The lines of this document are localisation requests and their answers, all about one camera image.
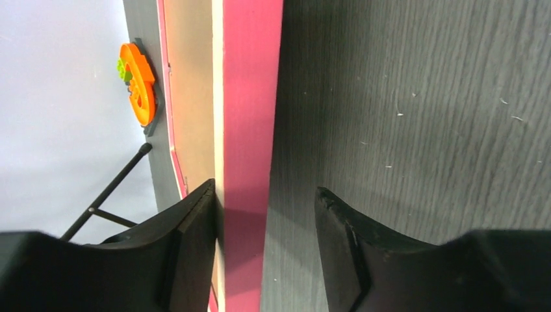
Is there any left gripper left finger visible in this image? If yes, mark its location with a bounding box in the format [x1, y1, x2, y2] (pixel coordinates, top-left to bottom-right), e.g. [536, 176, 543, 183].
[1, 179, 216, 311]

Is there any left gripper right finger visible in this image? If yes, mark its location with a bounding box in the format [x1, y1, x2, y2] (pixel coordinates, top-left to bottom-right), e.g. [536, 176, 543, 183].
[314, 187, 550, 311]

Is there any brown cardboard backing board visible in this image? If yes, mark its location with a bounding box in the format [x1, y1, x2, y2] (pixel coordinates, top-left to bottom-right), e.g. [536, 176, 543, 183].
[162, 0, 216, 298]

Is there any pink wooden picture frame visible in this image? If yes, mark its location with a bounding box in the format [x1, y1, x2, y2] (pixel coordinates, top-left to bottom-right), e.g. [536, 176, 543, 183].
[157, 1, 283, 311]

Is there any black music stand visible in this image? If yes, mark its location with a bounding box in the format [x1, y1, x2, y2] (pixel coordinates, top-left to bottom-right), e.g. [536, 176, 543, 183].
[60, 143, 152, 241]

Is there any orange tape dispenser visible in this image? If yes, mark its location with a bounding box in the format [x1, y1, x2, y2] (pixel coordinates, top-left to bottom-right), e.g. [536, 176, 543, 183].
[116, 43, 157, 127]

